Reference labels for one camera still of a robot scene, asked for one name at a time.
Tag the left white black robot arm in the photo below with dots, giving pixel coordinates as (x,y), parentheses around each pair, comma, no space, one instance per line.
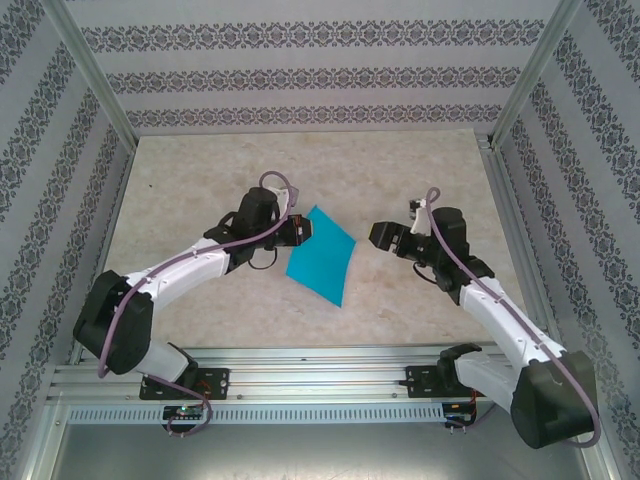
(190,260)

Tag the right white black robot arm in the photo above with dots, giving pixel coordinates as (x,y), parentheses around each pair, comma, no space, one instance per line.
(500,310)

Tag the small circuit board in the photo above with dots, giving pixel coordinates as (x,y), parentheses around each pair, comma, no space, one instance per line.
(457,417)
(185,411)

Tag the aluminium mounting rail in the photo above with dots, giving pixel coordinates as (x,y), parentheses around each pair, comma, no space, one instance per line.
(320,375)

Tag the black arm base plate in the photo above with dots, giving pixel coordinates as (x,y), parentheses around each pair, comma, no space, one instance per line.
(217,382)
(417,382)

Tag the aluminium frame post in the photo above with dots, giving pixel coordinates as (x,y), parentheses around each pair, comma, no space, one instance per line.
(90,65)
(537,65)

